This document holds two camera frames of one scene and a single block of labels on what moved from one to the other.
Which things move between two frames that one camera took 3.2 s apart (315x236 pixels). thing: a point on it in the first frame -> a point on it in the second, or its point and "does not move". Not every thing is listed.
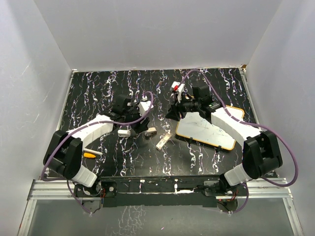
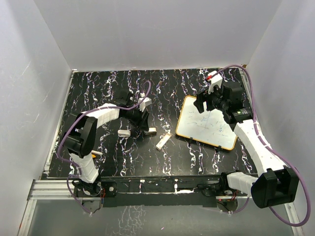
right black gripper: (173, 113) -> (202, 97)
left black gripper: (141, 127) does not move
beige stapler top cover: (124, 133) does not move
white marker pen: (92, 151) does not move
